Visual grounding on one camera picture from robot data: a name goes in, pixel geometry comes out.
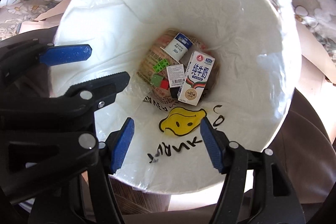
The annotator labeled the white milk carton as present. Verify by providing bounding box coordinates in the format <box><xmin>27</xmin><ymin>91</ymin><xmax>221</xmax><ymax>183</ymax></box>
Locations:
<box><xmin>178</xmin><ymin>51</ymin><xmax>215</xmax><ymax>106</ymax></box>

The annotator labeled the black cylinder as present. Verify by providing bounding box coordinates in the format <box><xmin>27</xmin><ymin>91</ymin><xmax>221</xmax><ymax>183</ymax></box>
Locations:
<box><xmin>170</xmin><ymin>87</ymin><xmax>179</xmax><ymax>99</ymax></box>

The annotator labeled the white medicine box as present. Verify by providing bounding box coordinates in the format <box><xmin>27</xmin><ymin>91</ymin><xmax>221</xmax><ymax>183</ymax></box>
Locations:
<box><xmin>137</xmin><ymin>29</ymin><xmax>179</xmax><ymax>104</ymax></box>

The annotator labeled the red cube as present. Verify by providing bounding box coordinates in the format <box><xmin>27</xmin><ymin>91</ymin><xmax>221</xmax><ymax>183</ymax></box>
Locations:
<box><xmin>159</xmin><ymin>79</ymin><xmax>169</xmax><ymax>90</ymax></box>

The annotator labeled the bright green toy brick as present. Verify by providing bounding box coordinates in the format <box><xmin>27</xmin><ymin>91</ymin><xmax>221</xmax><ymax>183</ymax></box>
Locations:
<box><xmin>153</xmin><ymin>59</ymin><xmax>170</xmax><ymax>73</ymax></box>

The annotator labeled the small white grey box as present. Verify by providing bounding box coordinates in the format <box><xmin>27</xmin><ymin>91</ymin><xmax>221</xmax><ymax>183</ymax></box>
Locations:
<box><xmin>166</xmin><ymin>64</ymin><xmax>185</xmax><ymax>88</ymax></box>

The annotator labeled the white yogurt cup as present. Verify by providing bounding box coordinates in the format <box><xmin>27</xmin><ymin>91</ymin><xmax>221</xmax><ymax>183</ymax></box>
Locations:
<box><xmin>163</xmin><ymin>33</ymin><xmax>193</xmax><ymax>61</ymax></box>

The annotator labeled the olive green cube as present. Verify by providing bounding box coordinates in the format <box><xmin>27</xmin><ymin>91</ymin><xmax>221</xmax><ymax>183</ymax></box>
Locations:
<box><xmin>150</xmin><ymin>74</ymin><xmax>164</xmax><ymax>87</ymax></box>

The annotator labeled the white bin with liner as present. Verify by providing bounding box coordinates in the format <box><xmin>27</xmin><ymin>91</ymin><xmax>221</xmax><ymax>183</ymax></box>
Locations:
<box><xmin>51</xmin><ymin>0</ymin><xmax>300</xmax><ymax>194</ymax></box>

